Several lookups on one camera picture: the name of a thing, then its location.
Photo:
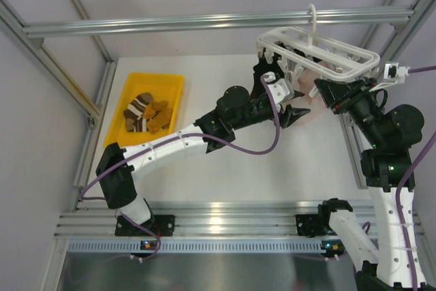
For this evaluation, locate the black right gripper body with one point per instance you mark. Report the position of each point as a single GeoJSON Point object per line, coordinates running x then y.
{"type": "Point", "coordinates": [364, 86]}

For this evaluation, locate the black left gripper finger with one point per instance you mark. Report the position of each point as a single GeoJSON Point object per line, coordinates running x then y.
{"type": "Point", "coordinates": [299, 112]}
{"type": "Point", "coordinates": [298, 94]}

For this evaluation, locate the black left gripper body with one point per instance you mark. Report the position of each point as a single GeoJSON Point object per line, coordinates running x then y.
{"type": "Point", "coordinates": [278, 108]}

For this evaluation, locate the pink sheer sock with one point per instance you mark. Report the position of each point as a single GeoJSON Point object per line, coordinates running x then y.
{"type": "Point", "coordinates": [315, 104]}

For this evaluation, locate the white plastic clip hanger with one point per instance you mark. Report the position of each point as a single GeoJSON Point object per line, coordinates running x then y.
{"type": "Point", "coordinates": [301, 49]}

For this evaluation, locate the brown white striped sock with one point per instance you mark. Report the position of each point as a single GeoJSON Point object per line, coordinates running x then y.
{"type": "Point", "coordinates": [136, 107]}

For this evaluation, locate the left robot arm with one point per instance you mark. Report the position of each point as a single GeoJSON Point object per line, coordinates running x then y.
{"type": "Point", "coordinates": [120, 168]}

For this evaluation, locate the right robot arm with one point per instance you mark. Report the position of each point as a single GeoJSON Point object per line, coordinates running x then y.
{"type": "Point", "coordinates": [392, 263]}

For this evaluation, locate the yellow plastic tray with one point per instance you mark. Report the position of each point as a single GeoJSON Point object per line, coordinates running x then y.
{"type": "Point", "coordinates": [161, 87]}

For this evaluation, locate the mustard yellow sock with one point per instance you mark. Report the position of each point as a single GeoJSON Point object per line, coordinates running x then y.
{"type": "Point", "coordinates": [160, 121]}
{"type": "Point", "coordinates": [154, 108]}

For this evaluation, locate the aluminium top crossbar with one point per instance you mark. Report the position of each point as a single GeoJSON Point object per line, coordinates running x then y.
{"type": "Point", "coordinates": [362, 15]}

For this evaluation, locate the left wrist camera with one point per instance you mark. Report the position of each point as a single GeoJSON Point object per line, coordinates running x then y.
{"type": "Point", "coordinates": [280, 88]}

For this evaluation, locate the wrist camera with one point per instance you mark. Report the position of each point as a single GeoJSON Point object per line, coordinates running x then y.
{"type": "Point", "coordinates": [280, 88]}
{"type": "Point", "coordinates": [394, 74]}

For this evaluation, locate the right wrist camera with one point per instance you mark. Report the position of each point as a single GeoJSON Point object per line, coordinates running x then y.
{"type": "Point", "coordinates": [394, 74]}

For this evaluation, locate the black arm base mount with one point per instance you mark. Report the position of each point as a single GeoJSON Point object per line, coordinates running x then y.
{"type": "Point", "coordinates": [310, 225]}

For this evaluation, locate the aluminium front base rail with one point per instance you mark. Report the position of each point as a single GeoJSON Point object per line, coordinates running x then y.
{"type": "Point", "coordinates": [205, 220]}

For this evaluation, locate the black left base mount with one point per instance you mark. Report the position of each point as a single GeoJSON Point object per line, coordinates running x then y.
{"type": "Point", "coordinates": [162, 225]}

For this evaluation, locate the grey slotted cable duct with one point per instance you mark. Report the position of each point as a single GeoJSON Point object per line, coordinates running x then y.
{"type": "Point", "coordinates": [210, 246]}

